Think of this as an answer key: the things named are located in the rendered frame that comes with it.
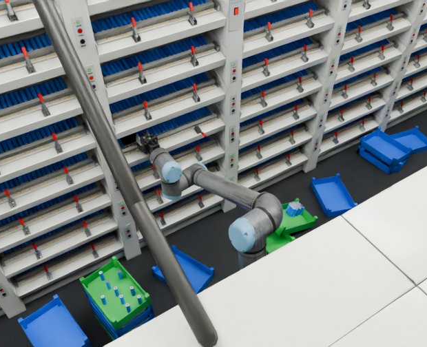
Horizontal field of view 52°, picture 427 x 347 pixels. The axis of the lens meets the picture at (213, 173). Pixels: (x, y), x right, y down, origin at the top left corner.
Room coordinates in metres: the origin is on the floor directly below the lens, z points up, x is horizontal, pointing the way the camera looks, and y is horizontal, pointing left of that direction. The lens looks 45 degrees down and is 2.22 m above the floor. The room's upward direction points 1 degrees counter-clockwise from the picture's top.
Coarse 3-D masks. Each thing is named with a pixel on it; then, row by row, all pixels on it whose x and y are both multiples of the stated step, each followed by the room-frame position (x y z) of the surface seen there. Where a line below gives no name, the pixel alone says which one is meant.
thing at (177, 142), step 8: (216, 104) 1.94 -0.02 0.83; (216, 112) 1.91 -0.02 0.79; (216, 120) 1.88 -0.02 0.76; (224, 120) 1.87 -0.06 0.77; (200, 128) 1.82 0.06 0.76; (208, 128) 1.83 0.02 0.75; (216, 128) 1.84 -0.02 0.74; (224, 128) 1.87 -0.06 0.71; (176, 136) 1.75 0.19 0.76; (184, 136) 1.76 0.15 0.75; (192, 136) 1.76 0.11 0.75; (200, 136) 1.79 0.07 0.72; (128, 144) 1.68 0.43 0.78; (160, 144) 1.70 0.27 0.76; (168, 144) 1.70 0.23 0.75; (176, 144) 1.71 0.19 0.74; (184, 144) 1.74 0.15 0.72; (136, 152) 1.63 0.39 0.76; (128, 160) 1.58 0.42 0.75; (136, 160) 1.59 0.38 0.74; (144, 160) 1.62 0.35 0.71
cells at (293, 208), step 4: (292, 204) 1.85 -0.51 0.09; (296, 204) 1.86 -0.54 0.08; (300, 204) 1.86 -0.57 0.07; (288, 208) 1.83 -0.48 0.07; (292, 208) 1.82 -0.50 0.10; (296, 208) 1.82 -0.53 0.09; (300, 208) 1.83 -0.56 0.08; (288, 212) 1.82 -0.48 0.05; (292, 212) 1.80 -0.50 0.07; (296, 212) 1.82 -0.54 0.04; (300, 212) 1.83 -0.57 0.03; (292, 216) 1.80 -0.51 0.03
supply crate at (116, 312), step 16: (96, 272) 1.19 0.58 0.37; (112, 272) 1.21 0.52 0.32; (96, 288) 1.12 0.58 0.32; (112, 288) 1.12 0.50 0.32; (128, 288) 1.12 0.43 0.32; (96, 304) 1.03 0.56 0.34; (112, 304) 1.04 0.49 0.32; (144, 304) 1.01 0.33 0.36; (112, 320) 0.92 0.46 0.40; (128, 320) 0.95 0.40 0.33
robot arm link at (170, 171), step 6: (156, 156) 1.47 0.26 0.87; (162, 156) 1.46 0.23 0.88; (168, 156) 1.47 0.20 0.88; (156, 162) 1.45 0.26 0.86; (162, 162) 1.43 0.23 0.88; (168, 162) 1.42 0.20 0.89; (174, 162) 1.42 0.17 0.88; (156, 168) 1.44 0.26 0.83; (162, 168) 1.40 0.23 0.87; (168, 168) 1.39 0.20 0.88; (174, 168) 1.39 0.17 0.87; (180, 168) 1.41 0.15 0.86; (162, 174) 1.38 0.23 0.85; (168, 174) 1.37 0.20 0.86; (174, 174) 1.39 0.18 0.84; (180, 174) 1.40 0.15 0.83; (162, 180) 1.40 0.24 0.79; (168, 180) 1.37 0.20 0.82; (174, 180) 1.38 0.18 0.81
